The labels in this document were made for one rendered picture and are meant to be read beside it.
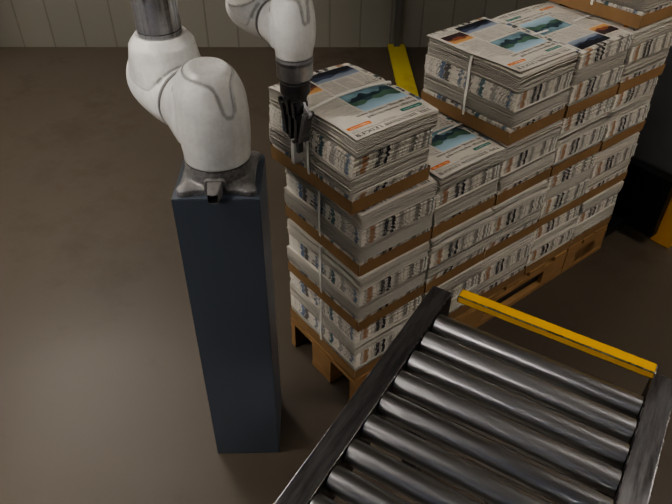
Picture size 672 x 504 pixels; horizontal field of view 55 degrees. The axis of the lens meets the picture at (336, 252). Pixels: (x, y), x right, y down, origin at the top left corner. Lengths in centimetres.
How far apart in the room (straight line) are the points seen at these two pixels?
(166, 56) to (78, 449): 135
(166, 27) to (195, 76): 18
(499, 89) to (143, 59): 104
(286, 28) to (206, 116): 29
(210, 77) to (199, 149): 16
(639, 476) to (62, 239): 257
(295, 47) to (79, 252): 181
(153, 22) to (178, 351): 136
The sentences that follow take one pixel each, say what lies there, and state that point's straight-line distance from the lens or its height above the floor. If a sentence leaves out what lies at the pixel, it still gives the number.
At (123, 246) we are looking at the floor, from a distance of 305.
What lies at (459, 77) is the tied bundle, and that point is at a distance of 213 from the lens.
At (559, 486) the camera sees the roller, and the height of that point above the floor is 80.
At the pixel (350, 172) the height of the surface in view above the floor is 96.
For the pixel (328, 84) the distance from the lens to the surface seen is 183.
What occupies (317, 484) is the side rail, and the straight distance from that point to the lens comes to 120.
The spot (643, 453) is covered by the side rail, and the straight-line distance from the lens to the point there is 136.
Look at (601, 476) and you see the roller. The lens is 131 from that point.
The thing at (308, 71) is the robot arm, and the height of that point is 119.
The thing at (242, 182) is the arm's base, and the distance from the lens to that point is 149.
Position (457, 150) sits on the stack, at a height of 83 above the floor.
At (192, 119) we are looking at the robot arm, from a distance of 141.
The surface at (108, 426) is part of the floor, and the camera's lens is 236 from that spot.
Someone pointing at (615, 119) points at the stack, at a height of 72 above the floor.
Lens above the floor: 183
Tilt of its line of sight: 39 degrees down
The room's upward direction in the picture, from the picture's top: 1 degrees clockwise
